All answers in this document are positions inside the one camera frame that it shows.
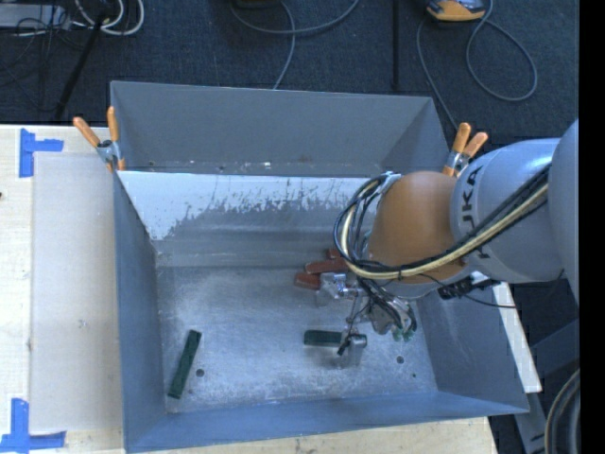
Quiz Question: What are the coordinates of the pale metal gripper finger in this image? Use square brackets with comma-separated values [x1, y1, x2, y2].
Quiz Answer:
[314, 271, 354, 308]
[336, 332, 369, 370]

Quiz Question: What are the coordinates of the dark green flat block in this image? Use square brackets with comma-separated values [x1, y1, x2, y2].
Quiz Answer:
[302, 329, 343, 348]
[166, 329, 203, 400]

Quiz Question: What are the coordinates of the grey metal bin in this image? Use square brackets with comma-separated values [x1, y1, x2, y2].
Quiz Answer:
[109, 80, 531, 454]

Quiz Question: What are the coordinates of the black cylinder on white bracket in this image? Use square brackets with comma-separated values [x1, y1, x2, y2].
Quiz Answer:
[436, 271, 503, 302]

